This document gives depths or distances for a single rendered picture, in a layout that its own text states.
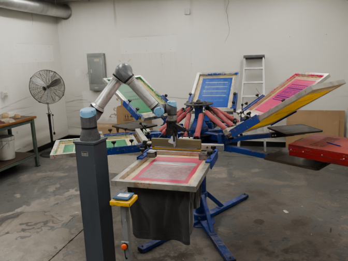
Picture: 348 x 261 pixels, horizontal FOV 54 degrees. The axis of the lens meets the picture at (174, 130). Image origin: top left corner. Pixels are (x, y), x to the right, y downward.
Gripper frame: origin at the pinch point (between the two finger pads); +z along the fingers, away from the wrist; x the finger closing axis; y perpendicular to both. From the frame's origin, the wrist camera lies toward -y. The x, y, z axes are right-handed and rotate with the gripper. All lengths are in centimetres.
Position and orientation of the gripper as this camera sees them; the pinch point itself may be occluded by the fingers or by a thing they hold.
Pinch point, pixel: (175, 145)
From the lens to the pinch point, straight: 272.2
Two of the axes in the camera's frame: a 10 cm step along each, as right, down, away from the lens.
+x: -2.8, 2.1, -9.4
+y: -9.6, -0.2, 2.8
